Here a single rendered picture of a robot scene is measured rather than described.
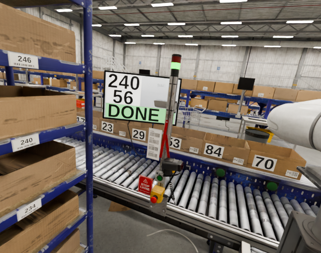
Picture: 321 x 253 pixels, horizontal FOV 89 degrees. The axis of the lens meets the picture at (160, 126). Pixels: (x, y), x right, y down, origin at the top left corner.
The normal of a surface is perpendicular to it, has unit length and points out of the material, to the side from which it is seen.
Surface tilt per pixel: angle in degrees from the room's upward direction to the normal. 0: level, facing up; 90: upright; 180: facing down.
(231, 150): 91
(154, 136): 90
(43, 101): 90
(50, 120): 91
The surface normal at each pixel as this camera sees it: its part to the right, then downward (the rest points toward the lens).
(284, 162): -0.36, 0.22
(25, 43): 0.93, 0.21
